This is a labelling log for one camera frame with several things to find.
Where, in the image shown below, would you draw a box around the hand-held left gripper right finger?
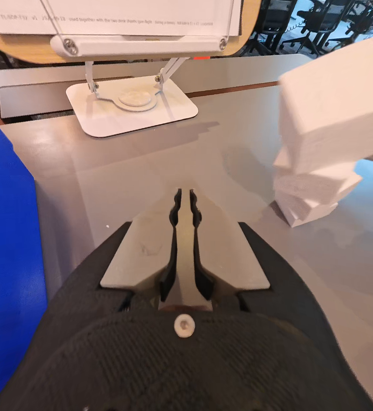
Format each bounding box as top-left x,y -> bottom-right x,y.
190,189 -> 270,301

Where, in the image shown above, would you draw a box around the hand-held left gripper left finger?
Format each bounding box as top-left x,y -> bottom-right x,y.
100,189 -> 182,302

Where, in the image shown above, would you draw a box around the white wooden document stand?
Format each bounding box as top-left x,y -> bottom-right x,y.
0,0 -> 262,138

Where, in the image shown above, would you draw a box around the blue plastic bin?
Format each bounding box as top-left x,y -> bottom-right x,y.
0,93 -> 48,400

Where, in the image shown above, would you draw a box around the printed instruction sheet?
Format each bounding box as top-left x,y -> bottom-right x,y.
0,0 -> 243,36

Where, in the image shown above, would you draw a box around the black office chair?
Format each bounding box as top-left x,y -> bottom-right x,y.
337,0 -> 373,39
247,0 -> 297,57
297,0 -> 338,57

